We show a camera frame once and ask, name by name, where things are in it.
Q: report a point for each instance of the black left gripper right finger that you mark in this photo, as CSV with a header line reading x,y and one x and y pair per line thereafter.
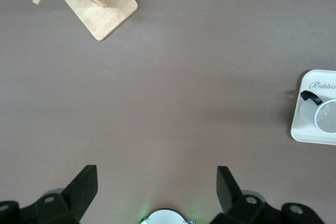
x,y
231,197

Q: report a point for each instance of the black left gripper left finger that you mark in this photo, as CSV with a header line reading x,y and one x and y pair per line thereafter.
x,y
76,195

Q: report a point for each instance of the white rectangular tray with script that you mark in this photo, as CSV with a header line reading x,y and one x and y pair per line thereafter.
x,y
302,130

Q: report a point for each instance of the wooden mug rack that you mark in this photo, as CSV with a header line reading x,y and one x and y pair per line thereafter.
x,y
105,16

